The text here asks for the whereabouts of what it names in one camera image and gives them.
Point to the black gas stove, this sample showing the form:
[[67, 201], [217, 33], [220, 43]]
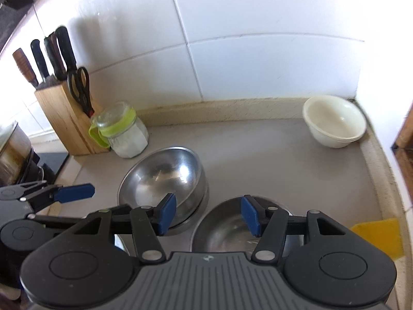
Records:
[[53, 164]]

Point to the yellow green sponge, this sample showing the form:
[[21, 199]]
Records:
[[380, 235]]

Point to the green lid glass jar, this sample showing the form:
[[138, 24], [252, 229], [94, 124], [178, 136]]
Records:
[[127, 139]]

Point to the black kitchen scissors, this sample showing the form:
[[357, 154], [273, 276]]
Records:
[[80, 93]]

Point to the wide shallow steel bowl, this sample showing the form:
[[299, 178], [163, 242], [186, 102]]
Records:
[[200, 197]]

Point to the black range hood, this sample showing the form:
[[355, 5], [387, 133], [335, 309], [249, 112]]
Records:
[[13, 19]]

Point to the round steel bowl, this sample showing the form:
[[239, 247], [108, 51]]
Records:
[[158, 180]]

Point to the steel cooking pot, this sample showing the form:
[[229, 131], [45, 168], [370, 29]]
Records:
[[13, 158]]

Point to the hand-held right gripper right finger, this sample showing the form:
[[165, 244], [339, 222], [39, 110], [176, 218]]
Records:
[[251, 214]]

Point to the wooden knife block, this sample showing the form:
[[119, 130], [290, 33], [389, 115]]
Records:
[[61, 119]]

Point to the wooden window frame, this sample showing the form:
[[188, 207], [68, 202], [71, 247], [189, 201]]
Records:
[[405, 155]]

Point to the deep steel bowl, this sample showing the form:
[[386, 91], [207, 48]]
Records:
[[226, 232]]

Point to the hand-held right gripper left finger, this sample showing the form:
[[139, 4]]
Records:
[[166, 214]]

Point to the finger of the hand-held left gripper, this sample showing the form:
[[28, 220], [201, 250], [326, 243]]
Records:
[[75, 192], [58, 220]]

